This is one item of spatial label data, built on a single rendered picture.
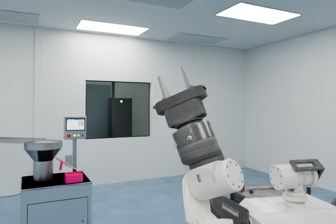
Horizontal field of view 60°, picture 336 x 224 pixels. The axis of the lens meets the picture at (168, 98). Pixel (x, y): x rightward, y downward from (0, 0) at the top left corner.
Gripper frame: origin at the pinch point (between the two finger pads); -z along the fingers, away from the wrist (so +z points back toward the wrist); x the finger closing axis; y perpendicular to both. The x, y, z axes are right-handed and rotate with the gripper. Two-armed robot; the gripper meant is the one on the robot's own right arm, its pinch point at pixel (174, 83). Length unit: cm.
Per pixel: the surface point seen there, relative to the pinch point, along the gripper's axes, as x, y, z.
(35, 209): -194, -156, 3
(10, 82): -336, -305, -222
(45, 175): -194, -175, -25
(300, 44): 145, -545, -145
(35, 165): -198, -170, -37
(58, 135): -319, -372, -121
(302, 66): 130, -549, -103
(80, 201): -167, -183, 9
